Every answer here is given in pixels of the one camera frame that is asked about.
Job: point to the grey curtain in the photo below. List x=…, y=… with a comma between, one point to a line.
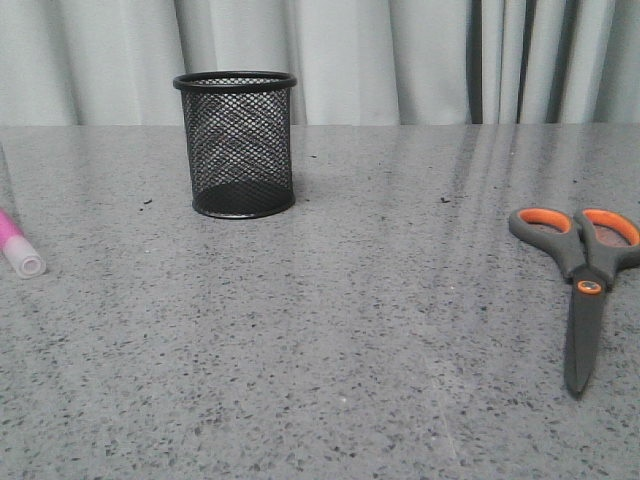
x=356, y=62

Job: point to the pink pen with clear cap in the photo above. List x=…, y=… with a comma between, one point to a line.
x=21, y=255

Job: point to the grey orange scissors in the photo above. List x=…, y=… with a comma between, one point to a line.
x=589, y=248

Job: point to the black mesh pen bin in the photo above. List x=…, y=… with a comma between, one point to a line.
x=237, y=127

